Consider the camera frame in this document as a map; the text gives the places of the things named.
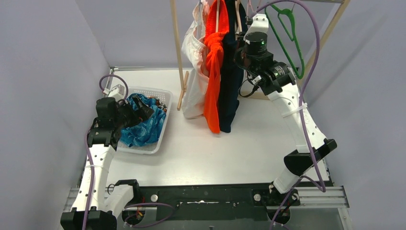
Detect wooden hanger navy shorts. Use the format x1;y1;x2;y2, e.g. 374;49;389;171
235;0;242;35

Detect wooden clothes rack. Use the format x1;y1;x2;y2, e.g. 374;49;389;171
169;0;350;111

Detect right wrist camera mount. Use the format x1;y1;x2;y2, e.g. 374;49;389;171
246;13;269;35

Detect white shorts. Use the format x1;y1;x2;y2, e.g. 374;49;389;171
181;0;210;119

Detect wooden hanger orange shorts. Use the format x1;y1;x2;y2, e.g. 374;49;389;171
215;0;220;33

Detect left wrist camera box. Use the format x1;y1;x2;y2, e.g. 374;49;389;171
107;84;126;102

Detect white plastic basket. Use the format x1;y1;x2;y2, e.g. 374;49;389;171
117;87;173;154

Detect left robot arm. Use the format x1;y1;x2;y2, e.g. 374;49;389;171
60;95;154;230

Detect camouflage orange black shorts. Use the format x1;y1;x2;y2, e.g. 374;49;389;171
149;97;167;113

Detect green hanger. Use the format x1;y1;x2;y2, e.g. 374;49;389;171
264;4;305;80

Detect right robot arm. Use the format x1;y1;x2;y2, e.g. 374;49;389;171
234;32;337;205

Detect blue patterned shorts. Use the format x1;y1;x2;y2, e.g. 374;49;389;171
120;93;167;148

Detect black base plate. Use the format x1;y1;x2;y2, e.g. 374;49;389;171
128;183;284;221

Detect pink hanger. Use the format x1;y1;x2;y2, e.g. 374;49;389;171
247;0;265;15

